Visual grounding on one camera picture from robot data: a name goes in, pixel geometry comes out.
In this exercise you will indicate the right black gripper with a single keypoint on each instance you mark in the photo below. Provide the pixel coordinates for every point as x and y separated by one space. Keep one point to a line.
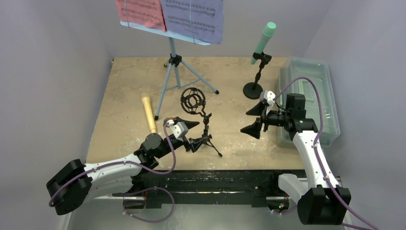
264 117

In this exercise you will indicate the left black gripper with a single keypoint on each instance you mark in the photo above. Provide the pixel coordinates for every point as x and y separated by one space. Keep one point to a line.
194 143

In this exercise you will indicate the black tripod mic stand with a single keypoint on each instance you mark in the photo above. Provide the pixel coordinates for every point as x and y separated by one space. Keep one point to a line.
193 102

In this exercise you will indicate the beige microphone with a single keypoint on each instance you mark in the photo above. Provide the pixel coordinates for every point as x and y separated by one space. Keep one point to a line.
145 98

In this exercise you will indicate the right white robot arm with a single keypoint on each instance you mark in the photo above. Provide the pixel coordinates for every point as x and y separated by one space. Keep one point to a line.
323 200

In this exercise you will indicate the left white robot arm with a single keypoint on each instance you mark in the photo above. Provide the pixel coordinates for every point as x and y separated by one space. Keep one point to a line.
78 182

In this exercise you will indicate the black round-base mic stand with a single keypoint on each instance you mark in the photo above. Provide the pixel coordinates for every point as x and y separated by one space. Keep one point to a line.
252 90

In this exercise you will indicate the orange hex key set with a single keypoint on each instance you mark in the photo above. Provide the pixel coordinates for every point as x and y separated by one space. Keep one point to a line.
167 119

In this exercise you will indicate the blue music stand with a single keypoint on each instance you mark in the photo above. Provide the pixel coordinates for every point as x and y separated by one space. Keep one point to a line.
174 60

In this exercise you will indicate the clear plastic storage box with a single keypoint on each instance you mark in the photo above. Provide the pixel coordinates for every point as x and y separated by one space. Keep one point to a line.
318 72

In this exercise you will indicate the green microphone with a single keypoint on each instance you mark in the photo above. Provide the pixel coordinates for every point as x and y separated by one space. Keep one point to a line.
267 34

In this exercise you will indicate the purple sheet music page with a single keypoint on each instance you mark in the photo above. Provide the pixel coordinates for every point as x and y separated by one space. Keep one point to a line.
198 19

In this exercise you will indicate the red sheet music page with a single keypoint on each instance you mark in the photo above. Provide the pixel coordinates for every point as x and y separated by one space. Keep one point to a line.
144 12

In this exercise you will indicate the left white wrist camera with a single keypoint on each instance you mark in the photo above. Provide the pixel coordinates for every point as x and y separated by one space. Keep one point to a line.
177 132

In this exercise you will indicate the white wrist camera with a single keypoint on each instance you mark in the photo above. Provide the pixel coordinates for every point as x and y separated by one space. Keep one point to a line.
177 132
267 98

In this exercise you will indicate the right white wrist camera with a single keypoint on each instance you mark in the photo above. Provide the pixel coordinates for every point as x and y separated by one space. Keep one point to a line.
267 98

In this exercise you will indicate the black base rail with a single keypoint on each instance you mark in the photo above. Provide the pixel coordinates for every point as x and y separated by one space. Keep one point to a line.
258 188

